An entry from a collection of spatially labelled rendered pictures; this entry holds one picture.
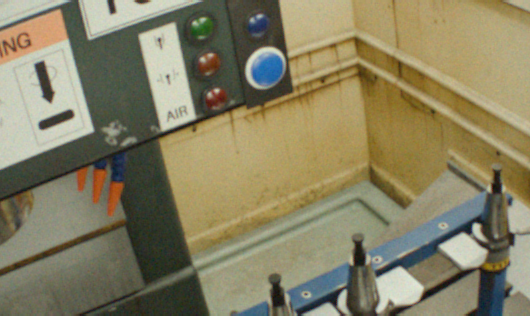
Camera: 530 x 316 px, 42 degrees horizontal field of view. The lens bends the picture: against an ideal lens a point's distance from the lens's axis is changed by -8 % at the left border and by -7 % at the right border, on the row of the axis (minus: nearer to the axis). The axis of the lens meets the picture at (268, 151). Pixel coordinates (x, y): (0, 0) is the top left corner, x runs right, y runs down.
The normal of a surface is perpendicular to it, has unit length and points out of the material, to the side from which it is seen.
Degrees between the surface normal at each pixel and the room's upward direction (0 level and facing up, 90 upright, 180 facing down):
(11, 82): 90
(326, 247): 0
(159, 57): 90
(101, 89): 90
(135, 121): 90
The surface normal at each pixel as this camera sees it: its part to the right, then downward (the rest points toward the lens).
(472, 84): -0.88, 0.36
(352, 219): -0.15, -0.84
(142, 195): 0.45, 0.41
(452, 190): -0.50, -0.62
